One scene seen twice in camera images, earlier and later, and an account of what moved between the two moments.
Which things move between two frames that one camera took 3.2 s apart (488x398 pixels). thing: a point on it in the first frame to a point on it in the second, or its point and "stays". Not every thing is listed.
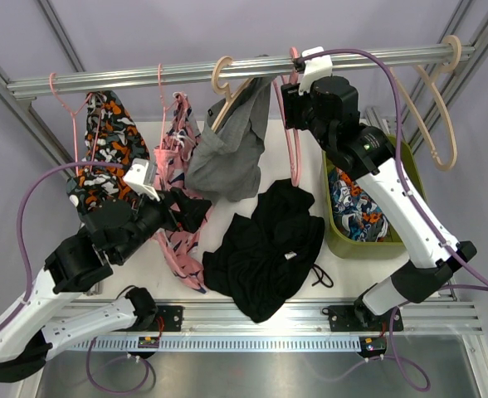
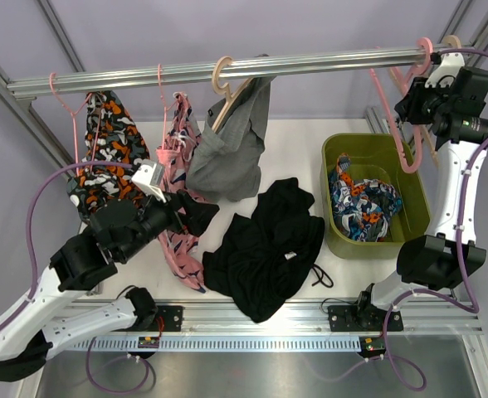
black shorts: [261, 260] stays
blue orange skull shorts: [355, 215] stays
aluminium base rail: [440, 314] stays
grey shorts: [226, 162] stays
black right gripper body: [299, 109] to [421, 104]
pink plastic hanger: [278, 85] to [389, 116]
